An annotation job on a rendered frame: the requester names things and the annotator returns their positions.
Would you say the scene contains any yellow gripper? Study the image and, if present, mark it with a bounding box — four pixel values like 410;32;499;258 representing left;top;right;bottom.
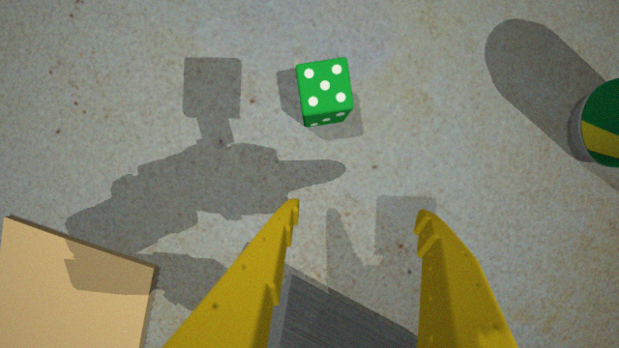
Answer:
162;198;518;348

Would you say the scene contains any green and yellow striped can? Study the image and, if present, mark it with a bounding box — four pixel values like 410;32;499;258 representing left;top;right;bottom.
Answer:
571;78;619;167

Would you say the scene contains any green die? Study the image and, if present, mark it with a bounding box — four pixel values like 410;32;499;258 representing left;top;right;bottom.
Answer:
295;57;354;128

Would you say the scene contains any tan square mat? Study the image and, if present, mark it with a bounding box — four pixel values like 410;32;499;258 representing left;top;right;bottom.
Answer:
0;216;159;348

